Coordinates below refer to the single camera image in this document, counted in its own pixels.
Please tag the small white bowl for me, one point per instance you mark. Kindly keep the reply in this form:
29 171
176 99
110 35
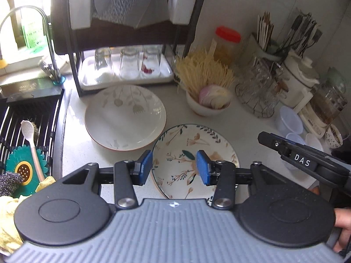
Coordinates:
203 111

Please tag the cluster of clear glass cups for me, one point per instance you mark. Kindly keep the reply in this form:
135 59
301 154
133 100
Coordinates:
257 79

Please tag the green bottle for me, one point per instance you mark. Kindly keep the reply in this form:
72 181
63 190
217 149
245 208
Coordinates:
33 33

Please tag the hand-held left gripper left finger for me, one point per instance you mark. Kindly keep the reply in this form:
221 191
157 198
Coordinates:
146 167

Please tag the black dish rack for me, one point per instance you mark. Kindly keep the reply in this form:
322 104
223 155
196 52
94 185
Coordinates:
82 38

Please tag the chrome faucet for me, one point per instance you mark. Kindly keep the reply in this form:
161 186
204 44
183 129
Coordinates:
50 49

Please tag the red-lid jar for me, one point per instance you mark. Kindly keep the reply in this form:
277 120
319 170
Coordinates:
227 37

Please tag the person's right hand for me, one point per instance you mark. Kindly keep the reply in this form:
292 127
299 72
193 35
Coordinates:
343 224

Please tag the white kitchen appliance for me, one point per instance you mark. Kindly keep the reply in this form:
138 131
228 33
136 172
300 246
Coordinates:
296 82

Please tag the yellow cloth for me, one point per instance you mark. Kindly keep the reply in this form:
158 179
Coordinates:
8 219

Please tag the glass kettle on cream base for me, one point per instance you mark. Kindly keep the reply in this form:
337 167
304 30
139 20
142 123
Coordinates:
312 123

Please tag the bundle of black chopsticks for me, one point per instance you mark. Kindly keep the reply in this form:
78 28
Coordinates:
299 33

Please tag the pale green chopstick holder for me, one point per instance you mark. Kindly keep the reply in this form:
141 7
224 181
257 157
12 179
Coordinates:
257 49

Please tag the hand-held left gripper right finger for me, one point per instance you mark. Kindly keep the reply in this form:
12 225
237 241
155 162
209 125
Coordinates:
203 169

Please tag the green flower-shaped mat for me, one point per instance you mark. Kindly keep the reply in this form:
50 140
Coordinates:
12 164

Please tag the bundle of wooden chopsticks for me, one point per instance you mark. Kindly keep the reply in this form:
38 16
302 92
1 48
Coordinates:
265 30

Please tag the bundle of dry noodles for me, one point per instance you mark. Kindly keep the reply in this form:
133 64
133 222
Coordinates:
203 68

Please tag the translucent plastic cup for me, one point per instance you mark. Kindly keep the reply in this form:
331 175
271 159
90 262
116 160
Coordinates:
314 141
288 120
294 137

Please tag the peeled onion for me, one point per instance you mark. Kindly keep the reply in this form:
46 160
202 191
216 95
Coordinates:
216 96

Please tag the steel wool scrubber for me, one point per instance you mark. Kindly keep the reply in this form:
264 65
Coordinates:
11 183

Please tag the grey patterned plate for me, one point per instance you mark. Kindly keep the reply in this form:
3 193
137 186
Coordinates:
120 2

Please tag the floral print plate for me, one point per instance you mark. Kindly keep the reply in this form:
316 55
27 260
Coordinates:
178 153

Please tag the large white leaf-print plate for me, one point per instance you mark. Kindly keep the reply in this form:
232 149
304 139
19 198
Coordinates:
120 120

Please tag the clear drinking glass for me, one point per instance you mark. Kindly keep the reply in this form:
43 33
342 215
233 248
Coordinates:
150 60
129 63
104 63

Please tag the white drip tray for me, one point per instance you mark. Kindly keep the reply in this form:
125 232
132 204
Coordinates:
167 71

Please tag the white spoon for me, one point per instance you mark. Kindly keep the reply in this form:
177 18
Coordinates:
30 137

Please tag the white utensil holder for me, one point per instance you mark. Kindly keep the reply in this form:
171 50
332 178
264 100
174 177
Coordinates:
182 2
79 5

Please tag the black sink drain rack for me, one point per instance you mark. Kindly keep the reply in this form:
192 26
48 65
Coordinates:
16 109

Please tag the floral bowl with chili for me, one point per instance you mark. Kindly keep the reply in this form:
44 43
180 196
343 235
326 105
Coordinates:
333 137

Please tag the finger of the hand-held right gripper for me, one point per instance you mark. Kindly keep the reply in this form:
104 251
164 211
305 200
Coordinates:
274 142

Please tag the yellow sponge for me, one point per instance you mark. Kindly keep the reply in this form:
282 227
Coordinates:
46 183

